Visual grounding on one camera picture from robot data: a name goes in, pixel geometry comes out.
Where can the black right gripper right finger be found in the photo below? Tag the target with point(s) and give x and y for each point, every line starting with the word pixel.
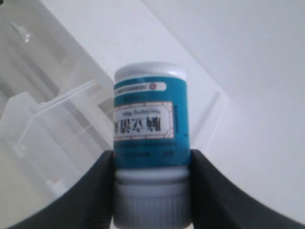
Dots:
pixel 217 203

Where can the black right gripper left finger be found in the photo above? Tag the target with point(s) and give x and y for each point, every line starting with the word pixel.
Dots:
pixel 85 205

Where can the white teal medicine bottle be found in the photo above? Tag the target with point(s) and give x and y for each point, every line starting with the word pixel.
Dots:
pixel 151 147

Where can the white plastic drawer cabinet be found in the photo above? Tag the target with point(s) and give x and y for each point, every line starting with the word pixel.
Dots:
pixel 118 32

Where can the clear drawer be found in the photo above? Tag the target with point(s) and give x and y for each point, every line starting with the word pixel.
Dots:
pixel 31 58
pixel 55 143

